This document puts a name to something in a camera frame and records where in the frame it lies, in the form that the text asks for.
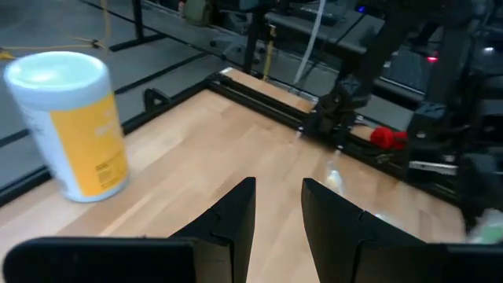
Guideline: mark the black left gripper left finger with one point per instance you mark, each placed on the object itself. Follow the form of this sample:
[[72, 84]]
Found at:
[[228, 236]]

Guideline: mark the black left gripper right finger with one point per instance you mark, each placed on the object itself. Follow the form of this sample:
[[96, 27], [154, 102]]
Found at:
[[338, 243]]

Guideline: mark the green white toothbrush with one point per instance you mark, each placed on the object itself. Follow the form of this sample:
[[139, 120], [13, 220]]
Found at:
[[487, 232]]

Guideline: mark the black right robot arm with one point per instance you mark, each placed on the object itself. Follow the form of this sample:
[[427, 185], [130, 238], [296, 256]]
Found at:
[[342, 102]]

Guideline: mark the red black work gloves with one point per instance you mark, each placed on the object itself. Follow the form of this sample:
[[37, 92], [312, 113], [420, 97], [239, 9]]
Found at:
[[383, 137]]

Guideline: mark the yellow label wipes canister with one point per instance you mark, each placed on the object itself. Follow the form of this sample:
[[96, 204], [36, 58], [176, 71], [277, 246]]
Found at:
[[78, 149]]

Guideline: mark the black side desk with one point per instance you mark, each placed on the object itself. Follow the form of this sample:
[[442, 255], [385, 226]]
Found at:
[[334, 31]]

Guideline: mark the silver metal bracket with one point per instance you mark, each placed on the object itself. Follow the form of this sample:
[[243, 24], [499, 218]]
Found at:
[[432, 167]]

